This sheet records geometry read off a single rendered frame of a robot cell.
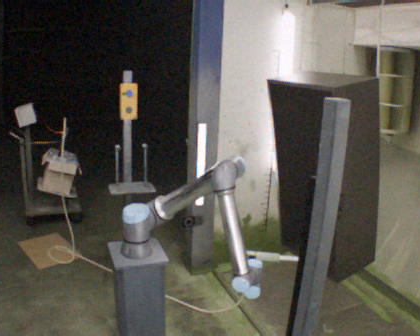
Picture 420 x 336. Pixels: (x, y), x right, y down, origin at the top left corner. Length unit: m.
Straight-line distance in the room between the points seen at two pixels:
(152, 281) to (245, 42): 1.81
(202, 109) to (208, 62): 0.35
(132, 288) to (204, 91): 1.46
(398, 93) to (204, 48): 1.62
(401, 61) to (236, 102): 1.41
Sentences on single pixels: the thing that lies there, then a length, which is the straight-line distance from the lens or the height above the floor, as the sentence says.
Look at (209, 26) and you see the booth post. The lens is 2.84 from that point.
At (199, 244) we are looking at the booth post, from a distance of 3.15.
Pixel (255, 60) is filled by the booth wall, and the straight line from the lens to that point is 2.99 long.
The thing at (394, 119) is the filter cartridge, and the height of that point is 1.38.
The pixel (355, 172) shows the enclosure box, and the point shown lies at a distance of 2.19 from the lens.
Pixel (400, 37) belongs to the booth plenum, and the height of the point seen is 2.04.
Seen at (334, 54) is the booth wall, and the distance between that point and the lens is 3.42.
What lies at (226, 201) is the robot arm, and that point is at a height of 1.07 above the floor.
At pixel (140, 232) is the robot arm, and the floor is 0.80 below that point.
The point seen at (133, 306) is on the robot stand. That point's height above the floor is 0.36.
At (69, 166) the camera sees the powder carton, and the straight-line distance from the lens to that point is 4.10.
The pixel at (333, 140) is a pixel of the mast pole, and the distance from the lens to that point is 0.94.
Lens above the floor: 1.70
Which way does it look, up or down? 14 degrees down
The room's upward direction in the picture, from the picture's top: 2 degrees clockwise
